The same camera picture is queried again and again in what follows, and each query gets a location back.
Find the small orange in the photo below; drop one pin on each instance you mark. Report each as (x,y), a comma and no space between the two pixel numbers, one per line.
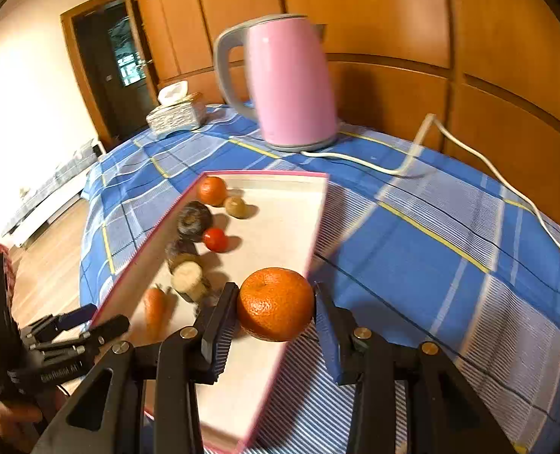
(275,305)

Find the person's left hand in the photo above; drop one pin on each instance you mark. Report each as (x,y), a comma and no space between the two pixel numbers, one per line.
(7,418)

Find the red cherry tomato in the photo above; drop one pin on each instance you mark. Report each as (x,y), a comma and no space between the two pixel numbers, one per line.
(215,239)

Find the pink electric kettle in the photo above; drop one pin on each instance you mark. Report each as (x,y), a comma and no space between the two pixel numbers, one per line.
(289,80)

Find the large orange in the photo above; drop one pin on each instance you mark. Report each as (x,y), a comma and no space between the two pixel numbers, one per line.
(212,191)

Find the wooden panelled wardrobe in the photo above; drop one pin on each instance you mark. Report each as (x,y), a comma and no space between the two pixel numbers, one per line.
(497,33)

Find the white tissue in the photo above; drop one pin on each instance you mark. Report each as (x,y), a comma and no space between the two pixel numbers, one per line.
(172,92)

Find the white bench with plaid cushion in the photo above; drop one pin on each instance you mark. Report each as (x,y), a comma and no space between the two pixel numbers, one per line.
(48,194)

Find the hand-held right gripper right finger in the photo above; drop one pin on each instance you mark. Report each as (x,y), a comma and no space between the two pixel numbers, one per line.
(329,335)

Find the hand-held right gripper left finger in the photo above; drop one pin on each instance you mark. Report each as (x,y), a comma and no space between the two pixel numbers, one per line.
(223,335)

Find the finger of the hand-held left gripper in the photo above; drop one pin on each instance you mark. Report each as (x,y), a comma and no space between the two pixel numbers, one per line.
(112,326)
(78,314)

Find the silver embossed tissue box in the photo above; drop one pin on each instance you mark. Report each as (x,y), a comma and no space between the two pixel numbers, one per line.
(175,116)

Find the dark wooden door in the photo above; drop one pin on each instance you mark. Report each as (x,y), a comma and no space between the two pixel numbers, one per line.
(114,80)

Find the orange carrot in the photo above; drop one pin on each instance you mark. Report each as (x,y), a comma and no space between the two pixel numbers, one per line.
(154,307)

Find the small yellow potato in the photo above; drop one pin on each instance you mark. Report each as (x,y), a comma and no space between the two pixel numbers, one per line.
(236,207)

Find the pink-edged white tray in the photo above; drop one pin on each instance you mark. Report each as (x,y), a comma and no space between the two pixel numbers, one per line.
(270,227)

